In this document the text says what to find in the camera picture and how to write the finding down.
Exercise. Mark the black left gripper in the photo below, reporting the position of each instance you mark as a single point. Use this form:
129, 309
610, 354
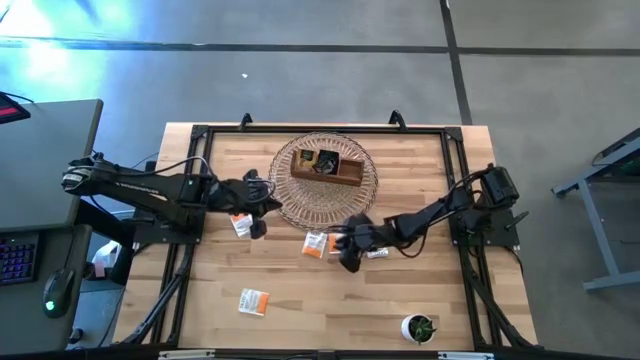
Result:
235, 195

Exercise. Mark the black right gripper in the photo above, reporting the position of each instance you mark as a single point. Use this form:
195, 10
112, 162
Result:
370, 235

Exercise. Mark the orange white tea packet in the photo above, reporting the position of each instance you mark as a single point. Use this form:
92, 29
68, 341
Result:
254, 302
314, 245
332, 244
378, 253
242, 226

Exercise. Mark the yellow mango tea packet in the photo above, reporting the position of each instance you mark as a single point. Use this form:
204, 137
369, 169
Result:
306, 159

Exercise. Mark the wooden tea organizer box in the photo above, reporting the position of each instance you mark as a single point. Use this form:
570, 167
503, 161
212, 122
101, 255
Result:
352, 172

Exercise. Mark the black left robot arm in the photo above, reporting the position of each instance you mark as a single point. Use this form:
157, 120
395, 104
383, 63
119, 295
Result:
135, 185

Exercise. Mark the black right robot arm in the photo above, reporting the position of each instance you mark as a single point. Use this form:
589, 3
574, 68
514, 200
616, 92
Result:
430, 216

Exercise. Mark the round woven wicker mat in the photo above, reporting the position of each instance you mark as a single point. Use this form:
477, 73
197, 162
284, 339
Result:
320, 205

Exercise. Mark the potted plant white pot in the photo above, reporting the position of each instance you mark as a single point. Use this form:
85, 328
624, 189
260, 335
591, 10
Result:
419, 330

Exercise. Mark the white object under desk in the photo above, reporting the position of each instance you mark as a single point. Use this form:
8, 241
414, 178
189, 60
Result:
107, 252

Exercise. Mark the black computer mouse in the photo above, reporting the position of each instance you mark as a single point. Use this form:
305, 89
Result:
57, 292

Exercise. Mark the grey desk top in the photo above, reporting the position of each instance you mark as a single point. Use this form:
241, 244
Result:
40, 150

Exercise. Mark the grey metal table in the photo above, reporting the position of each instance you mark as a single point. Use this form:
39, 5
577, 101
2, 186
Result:
600, 235

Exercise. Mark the backlit computer keyboard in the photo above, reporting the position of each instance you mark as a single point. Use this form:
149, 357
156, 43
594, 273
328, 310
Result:
17, 260

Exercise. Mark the dark grey desk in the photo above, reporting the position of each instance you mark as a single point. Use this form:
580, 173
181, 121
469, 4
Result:
30, 330

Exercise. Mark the black device red screen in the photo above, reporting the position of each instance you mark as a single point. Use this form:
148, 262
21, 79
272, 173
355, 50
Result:
10, 111

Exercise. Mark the black metal table frame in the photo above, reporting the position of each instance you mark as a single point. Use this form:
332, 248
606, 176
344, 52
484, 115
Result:
325, 129

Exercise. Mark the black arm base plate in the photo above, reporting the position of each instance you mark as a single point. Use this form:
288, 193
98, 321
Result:
150, 236
500, 230

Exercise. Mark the silver bracket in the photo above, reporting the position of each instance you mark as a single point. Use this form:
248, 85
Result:
465, 356
186, 355

